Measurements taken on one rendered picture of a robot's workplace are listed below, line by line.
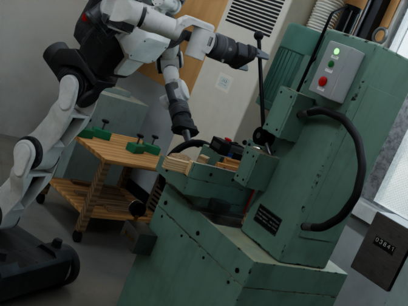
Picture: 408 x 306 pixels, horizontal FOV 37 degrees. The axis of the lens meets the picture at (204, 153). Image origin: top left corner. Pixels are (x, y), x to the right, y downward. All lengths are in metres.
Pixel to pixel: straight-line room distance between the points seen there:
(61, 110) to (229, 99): 1.47
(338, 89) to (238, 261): 0.59
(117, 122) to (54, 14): 1.09
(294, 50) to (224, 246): 0.70
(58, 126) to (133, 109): 1.93
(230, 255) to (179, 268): 0.26
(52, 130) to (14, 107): 2.51
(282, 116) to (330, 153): 0.19
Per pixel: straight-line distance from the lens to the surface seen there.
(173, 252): 2.17
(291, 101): 1.90
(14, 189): 2.73
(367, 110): 1.90
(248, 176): 1.95
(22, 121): 5.17
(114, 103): 4.35
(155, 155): 3.90
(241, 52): 2.09
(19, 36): 4.95
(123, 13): 1.96
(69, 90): 2.51
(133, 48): 2.35
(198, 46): 2.01
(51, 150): 2.63
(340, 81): 1.83
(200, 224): 2.07
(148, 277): 2.28
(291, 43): 2.14
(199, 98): 3.95
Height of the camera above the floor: 1.37
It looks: 10 degrees down
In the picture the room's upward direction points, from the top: 23 degrees clockwise
